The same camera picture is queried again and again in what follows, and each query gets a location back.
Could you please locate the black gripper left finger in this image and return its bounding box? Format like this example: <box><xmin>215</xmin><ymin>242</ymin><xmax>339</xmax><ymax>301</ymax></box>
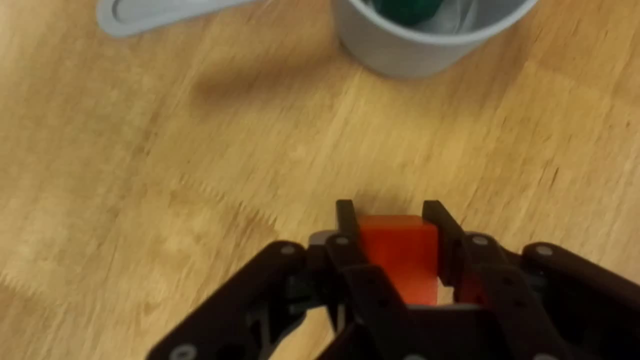
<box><xmin>147</xmin><ymin>197</ymin><xmax>410</xmax><ymax>360</ymax></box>

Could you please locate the orange cube block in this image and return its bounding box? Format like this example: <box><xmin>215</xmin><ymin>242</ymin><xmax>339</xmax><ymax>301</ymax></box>
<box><xmin>358</xmin><ymin>211</ymin><xmax>443</xmax><ymax>309</ymax></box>

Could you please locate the grey pot with handle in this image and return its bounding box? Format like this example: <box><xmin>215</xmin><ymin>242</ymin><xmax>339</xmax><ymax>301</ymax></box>
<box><xmin>97</xmin><ymin>0</ymin><xmax>540</xmax><ymax>82</ymax></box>

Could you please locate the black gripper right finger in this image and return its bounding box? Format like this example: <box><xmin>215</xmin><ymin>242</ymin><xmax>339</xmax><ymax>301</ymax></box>
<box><xmin>423</xmin><ymin>197</ymin><xmax>640</xmax><ymax>360</ymax></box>

